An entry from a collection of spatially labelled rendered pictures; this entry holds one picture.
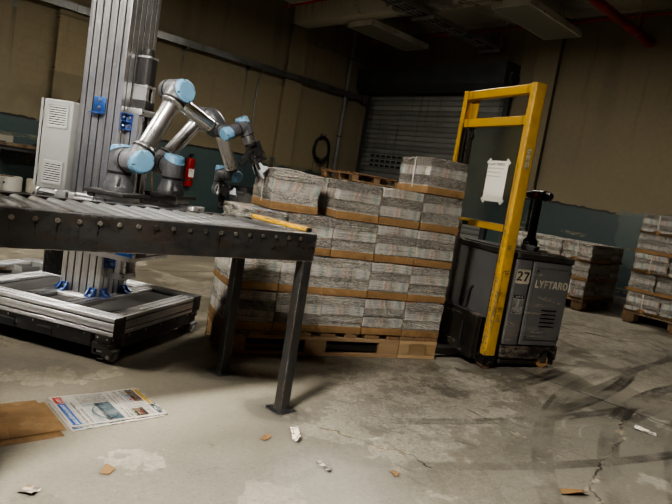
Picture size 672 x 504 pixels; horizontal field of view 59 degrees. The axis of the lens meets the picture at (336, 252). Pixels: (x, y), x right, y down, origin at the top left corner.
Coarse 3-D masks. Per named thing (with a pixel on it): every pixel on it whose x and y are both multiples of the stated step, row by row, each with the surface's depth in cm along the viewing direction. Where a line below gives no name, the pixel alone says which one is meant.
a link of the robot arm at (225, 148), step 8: (208, 112) 356; (216, 112) 357; (216, 120) 356; (224, 120) 360; (224, 144) 364; (224, 152) 366; (232, 152) 370; (224, 160) 370; (232, 160) 371; (232, 168) 372; (224, 176) 379; (232, 176) 374; (240, 176) 376
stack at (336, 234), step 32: (320, 224) 341; (352, 224) 349; (320, 256) 347; (224, 288) 333; (352, 288) 356; (384, 288) 365; (256, 320) 334; (320, 320) 351; (352, 320) 360; (384, 320) 369; (256, 352) 337; (320, 352) 354; (352, 352) 365; (384, 352) 373
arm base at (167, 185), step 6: (162, 180) 338; (168, 180) 336; (174, 180) 337; (180, 180) 340; (162, 186) 336; (168, 186) 335; (174, 186) 337; (180, 186) 340; (162, 192) 335; (168, 192) 335; (174, 192) 336; (180, 192) 339
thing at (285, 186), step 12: (276, 168) 326; (276, 180) 326; (288, 180) 329; (300, 180) 331; (312, 180) 334; (264, 192) 339; (276, 192) 328; (288, 192) 331; (300, 192) 334; (312, 192) 336; (300, 204) 334; (312, 204) 337
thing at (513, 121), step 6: (468, 120) 425; (474, 120) 419; (480, 120) 412; (486, 120) 407; (492, 120) 401; (498, 120) 395; (504, 120) 390; (510, 120) 384; (516, 120) 379; (522, 120) 374; (468, 126) 424; (474, 126) 418; (480, 126) 412; (486, 126) 407; (492, 126) 403; (498, 126) 398; (504, 126) 394; (510, 126) 389; (516, 126) 385
